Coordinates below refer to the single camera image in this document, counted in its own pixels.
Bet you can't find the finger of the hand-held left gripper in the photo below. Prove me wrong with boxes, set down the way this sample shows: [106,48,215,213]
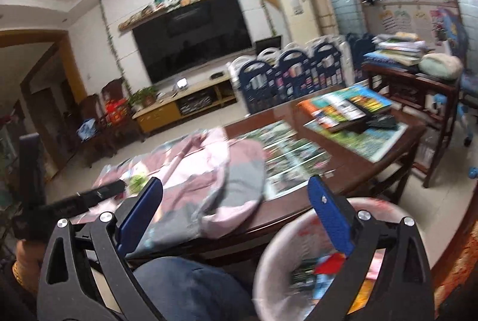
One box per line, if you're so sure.
[76,180,126,208]

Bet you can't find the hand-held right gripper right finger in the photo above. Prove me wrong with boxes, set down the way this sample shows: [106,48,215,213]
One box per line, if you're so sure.
[306,175,436,321]

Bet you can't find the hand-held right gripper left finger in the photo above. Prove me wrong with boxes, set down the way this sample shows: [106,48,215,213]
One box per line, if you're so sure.
[36,177,165,321]

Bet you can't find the light green wrapper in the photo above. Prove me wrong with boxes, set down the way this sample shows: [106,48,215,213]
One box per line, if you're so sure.
[127,173,148,195]

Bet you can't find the red wrapper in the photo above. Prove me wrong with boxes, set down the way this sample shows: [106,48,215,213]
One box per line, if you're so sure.
[314,250,346,275]

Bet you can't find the green snack wrapper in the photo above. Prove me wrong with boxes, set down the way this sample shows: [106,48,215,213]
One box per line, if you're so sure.
[289,261,318,294]

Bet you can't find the pale pink trash bin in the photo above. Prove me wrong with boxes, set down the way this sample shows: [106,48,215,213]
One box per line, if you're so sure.
[252,197,419,321]

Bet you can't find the yellow chip bag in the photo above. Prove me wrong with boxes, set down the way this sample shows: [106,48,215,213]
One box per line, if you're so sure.
[347,280,376,314]

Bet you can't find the person's left forearm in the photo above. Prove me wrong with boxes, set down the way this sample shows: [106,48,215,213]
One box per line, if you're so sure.
[0,261,40,321]

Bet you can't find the person's left hand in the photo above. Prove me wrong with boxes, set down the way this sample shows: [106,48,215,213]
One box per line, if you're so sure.
[14,239,47,271]

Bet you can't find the dark wooden armchair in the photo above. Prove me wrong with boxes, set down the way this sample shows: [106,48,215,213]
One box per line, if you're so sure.
[101,76,146,142]
[76,93,116,167]

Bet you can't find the blue clothes bundle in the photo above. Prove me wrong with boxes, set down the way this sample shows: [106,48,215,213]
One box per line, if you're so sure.
[77,119,99,142]

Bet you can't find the photo sheet under glass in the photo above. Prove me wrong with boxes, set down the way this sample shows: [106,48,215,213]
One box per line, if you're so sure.
[224,119,333,200]

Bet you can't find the checked pink grey blanket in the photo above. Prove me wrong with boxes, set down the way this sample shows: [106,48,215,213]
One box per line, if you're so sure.
[71,127,267,258]

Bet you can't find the red gift box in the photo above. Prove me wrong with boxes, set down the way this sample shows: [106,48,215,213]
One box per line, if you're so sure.
[105,99,129,124]

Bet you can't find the green printed mat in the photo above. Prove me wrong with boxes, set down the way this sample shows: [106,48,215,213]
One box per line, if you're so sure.
[304,117,409,163]

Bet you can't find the person's right leg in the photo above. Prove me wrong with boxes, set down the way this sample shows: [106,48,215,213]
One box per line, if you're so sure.
[132,256,258,321]

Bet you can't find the wooden glass-top table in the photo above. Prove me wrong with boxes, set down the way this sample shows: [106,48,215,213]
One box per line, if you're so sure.
[127,82,428,262]

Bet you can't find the yellow wooden television cabinet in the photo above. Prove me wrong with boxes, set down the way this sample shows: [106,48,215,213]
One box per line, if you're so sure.
[132,75,240,133]

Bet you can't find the plant in white pot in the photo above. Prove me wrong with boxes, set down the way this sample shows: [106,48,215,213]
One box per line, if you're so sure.
[129,90,145,110]

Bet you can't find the plant in brown pot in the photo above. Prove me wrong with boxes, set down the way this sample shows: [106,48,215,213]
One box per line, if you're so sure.
[141,85,159,107]

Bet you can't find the black remote control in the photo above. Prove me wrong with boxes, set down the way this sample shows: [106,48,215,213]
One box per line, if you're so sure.
[364,112,398,132]

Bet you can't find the row of books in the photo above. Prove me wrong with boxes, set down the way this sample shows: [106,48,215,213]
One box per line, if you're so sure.
[299,84,393,131]

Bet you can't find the wooden sofa with red cushion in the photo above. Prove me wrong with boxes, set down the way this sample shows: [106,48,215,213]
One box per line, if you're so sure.
[429,209,478,314]

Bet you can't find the row of baby fence panels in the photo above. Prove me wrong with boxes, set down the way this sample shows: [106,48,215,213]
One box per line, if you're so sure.
[226,33,378,116]

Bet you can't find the dark wooden side cabinet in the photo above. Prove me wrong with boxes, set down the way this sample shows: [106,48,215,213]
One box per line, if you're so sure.
[360,62,462,187]

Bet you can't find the black flat television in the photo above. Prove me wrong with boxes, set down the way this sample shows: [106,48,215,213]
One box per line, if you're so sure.
[132,0,254,85]

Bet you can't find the stack of books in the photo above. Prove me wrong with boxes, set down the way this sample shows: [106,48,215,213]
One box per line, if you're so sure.
[362,32,428,68]

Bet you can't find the black monitor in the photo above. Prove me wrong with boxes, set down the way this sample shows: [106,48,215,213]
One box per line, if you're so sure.
[255,36,281,55]

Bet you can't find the pale green pillow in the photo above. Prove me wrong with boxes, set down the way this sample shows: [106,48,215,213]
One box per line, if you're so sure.
[418,52,464,81]

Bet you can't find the blue desk chair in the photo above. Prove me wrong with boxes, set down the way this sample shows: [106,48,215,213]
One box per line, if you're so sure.
[435,7,478,148]

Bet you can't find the row of toys on shelf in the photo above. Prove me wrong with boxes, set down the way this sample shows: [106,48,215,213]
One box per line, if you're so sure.
[119,0,247,30]

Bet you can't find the white standing air conditioner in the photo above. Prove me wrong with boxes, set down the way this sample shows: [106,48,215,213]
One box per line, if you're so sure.
[271,0,322,45]

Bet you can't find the gold bracelet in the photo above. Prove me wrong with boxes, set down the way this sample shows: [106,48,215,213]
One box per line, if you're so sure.
[11,261,27,286]

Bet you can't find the wall learning chart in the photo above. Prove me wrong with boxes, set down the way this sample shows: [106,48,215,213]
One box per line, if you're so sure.
[413,9,430,40]
[379,9,396,32]
[396,7,411,31]
[429,9,443,43]

